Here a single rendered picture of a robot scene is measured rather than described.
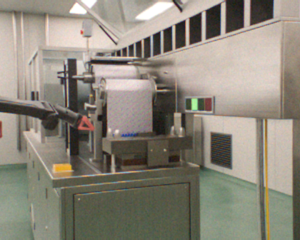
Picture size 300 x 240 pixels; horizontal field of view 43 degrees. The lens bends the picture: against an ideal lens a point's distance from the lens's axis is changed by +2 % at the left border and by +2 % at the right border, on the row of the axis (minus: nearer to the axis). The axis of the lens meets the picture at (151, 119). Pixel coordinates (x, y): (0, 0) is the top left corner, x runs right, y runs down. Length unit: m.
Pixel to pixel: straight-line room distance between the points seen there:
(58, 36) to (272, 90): 6.48
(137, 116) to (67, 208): 0.58
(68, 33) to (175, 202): 6.09
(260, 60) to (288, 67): 0.10
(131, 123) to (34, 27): 5.75
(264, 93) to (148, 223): 0.79
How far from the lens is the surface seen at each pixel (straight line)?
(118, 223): 1.66
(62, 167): 1.68
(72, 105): 2.13
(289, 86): 1.25
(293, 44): 1.26
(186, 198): 1.76
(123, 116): 1.85
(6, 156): 7.40
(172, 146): 1.74
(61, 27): 7.54
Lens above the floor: 1.21
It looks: 3 degrees down
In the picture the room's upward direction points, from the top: 1 degrees counter-clockwise
